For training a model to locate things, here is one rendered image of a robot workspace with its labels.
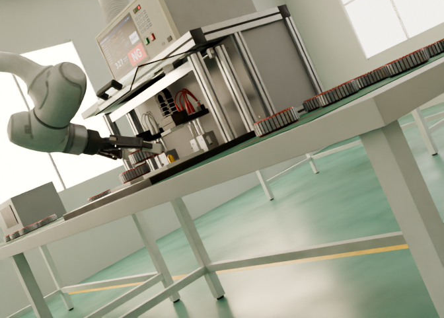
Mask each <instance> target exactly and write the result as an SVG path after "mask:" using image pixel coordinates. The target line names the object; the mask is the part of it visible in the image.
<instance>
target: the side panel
mask: <svg viewBox="0 0 444 318"><path fill-rule="evenodd" d="M232 35H233V38H234V40H235V42H236V45H237V47H238V49H239V52H240V54H241V56H242V58H243V60H244V63H245V65H246V67H247V70H248V72H249V74H250V76H251V78H252V80H253V83H254V85H255V87H256V90H257V91H258V94H259V96H260V98H261V100H262V103H263V105H264V108H265V109H266V112H267V114H268V116H272V115H273V114H274V115H275V113H278V112H280V111H282V110H285V109H286V108H289V107H291V106H292V107H293V108H294V107H295V108H296V109H297V112H298V114H299V115H302V114H305V113H307V112H305V109H304V107H303V101H305V100H308V99H310V98H312V97H315V96H317V95H319V94H321V93H323V92H324V89H323V88H322V85H321V83H320V81H319V78H318V76H317V74H316V71H315V69H314V67H313V65H312V63H311V60H310V58H309V55H308V53H307V51H306V49H305V47H304V45H303V42H302V40H301V37H300V35H299V33H298V31H297V29H296V27H295V24H294V22H293V19H292V18H291V17H287V18H285V19H283V20H279V21H276V22H272V23H270V24H265V25H263V26H259V27H256V28H252V29H250V30H245V31H242V32H241V31H240V32H237V33H234V34H232Z"/></svg>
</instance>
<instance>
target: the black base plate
mask: <svg viewBox="0 0 444 318"><path fill-rule="evenodd" d="M254 137H256V134H255V132H254V130H253V131H251V132H248V133H245V134H243V135H241V136H239V137H237V138H235V139H233V140H231V141H228V142H227V143H222V144H221V145H218V146H217V147H214V148H212V149H210V150H208V151H205V152H204V153H201V154H199V155H197V156H195V157H193V158H191V159H188V160H186V161H184V162H182V163H179V164H177V165H175V166H173V167H171V168H169V169H167V170H164V171H162V172H159V173H157V174H155V175H153V176H151V177H148V178H146V179H143V180H141V181H139V182H136V183H134V184H132V185H130V186H127V187H125V188H123V189H121V190H118V191H116V192H113V193H111V194H109V195H107V196H104V197H102V198H100V199H98V200H95V201H94V202H91V203H89V204H87V205H85V206H82V207H80V208H78V209H76V210H73V211H72V212H69V213H67V214H65V215H63V218H64V220H65V221H67V220H69V219H72V218H74V217H77V216H79V215H81V214H84V213H87V212H89V211H91V210H94V209H96V208H99V207H101V206H104V205H106V204H109V203H111V202H113V201H116V200H119V199H121V198H123V197H125V196H128V195H130V194H133V193H135V192H138V191H140V190H143V189H145V188H148V187H150V186H151V185H153V184H155V183H158V182H160V181H162V180H164V179H166V178H168V177H171V176H172V175H175V174H176V173H179V172H181V171H183V170H185V169H187V168H190V167H192V166H194V165H196V164H198V163H201V162H202V161H205V160H206V159H209V158H211V157H213V156H215V155H217V154H219V153H222V152H224V151H226V150H228V149H230V148H232V147H234V146H236V145H238V144H240V143H243V142H245V141H247V140H249V139H251V138H254Z"/></svg>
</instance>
